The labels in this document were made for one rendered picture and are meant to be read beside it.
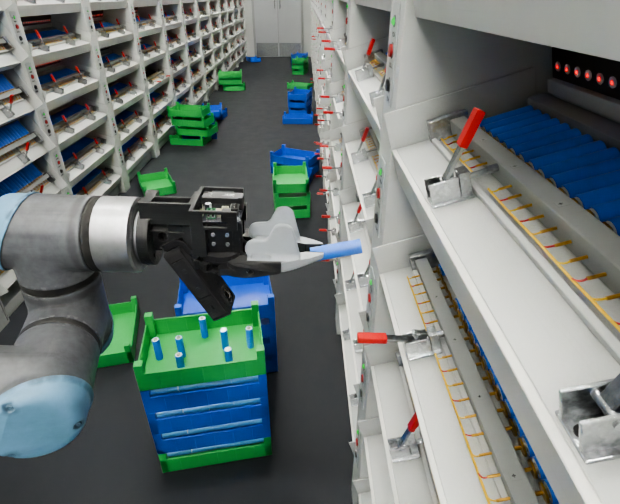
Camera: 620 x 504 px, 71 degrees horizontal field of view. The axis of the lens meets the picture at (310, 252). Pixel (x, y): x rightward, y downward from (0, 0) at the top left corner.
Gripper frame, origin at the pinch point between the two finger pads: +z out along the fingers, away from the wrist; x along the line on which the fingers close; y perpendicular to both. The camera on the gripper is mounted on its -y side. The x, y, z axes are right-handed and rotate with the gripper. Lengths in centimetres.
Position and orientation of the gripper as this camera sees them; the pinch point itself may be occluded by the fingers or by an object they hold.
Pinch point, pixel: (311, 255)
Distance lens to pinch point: 54.1
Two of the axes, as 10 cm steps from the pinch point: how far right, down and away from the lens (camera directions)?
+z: 10.0, 0.3, 0.5
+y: 0.5, -8.6, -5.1
